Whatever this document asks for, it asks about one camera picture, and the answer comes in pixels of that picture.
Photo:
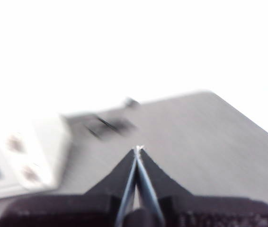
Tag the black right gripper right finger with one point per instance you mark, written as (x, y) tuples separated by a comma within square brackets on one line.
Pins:
[(207, 212)]

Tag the cream Toshiba toaster oven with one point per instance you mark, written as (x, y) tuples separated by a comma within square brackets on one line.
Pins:
[(51, 146)]

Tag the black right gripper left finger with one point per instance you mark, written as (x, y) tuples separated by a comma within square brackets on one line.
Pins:
[(77, 210)]

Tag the round cream oven knob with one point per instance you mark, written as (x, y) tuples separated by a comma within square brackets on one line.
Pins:
[(31, 173), (14, 143)]

